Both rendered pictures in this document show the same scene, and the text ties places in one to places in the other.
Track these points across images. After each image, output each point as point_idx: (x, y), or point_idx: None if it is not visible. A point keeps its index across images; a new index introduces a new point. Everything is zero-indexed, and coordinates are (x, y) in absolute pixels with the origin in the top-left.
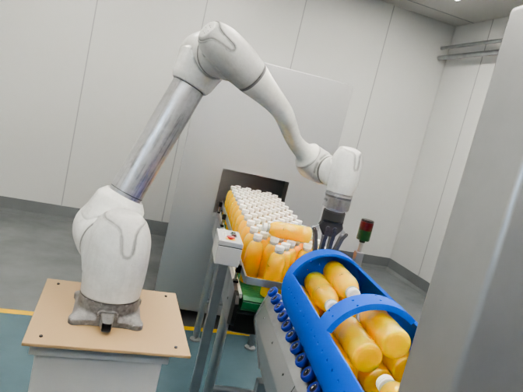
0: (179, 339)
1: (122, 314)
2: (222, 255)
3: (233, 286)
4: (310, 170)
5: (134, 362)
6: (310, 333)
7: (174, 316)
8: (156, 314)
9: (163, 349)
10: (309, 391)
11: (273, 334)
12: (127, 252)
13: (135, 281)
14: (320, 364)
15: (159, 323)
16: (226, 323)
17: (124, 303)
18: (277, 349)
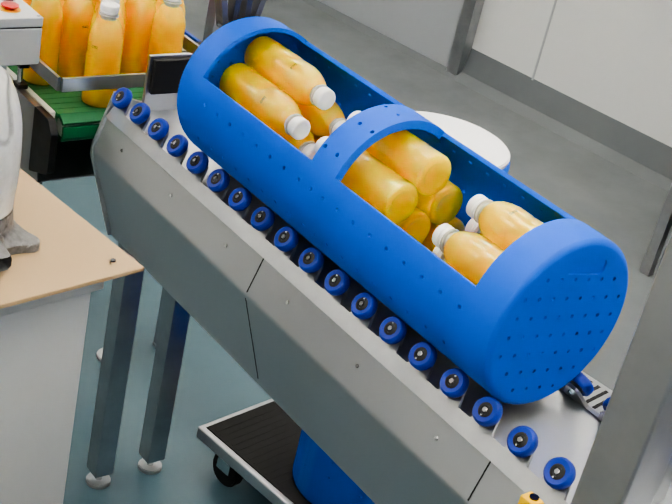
0: (104, 245)
1: (5, 233)
2: (7, 47)
3: (26, 98)
4: None
5: (58, 300)
6: (297, 183)
7: (56, 206)
8: (29, 212)
9: (100, 270)
10: (304, 264)
11: (166, 180)
12: (3, 133)
13: (17, 175)
14: (337, 228)
15: (50, 226)
16: (25, 171)
17: (6, 215)
18: (190, 206)
